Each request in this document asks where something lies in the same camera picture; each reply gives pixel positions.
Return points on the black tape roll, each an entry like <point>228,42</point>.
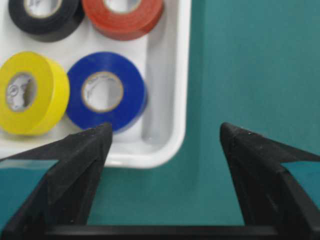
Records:
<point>46,20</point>

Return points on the red tape roll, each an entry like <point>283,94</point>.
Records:
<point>124,26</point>

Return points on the yellow tape roll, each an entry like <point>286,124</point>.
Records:
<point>34,94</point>

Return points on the white plastic case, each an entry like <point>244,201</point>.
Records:
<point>162,58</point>

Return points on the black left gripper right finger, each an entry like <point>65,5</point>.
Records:
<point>268,193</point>

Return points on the blue tape roll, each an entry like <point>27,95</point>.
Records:
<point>105,87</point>

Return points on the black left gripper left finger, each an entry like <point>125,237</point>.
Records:
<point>53,184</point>

